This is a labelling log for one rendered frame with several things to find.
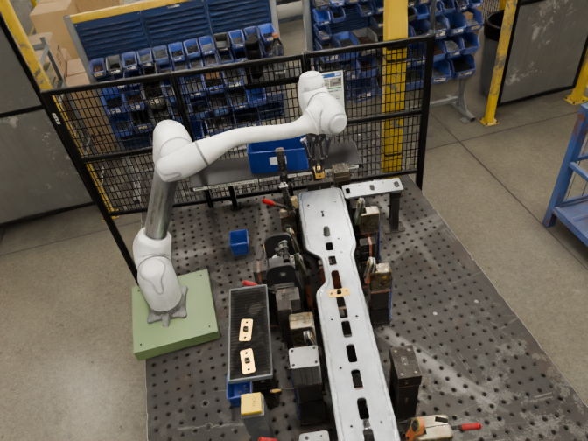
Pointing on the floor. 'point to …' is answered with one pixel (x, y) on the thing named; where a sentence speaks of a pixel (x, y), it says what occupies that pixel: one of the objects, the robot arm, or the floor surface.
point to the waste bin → (492, 28)
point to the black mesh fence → (241, 122)
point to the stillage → (578, 205)
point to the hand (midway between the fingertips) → (318, 164)
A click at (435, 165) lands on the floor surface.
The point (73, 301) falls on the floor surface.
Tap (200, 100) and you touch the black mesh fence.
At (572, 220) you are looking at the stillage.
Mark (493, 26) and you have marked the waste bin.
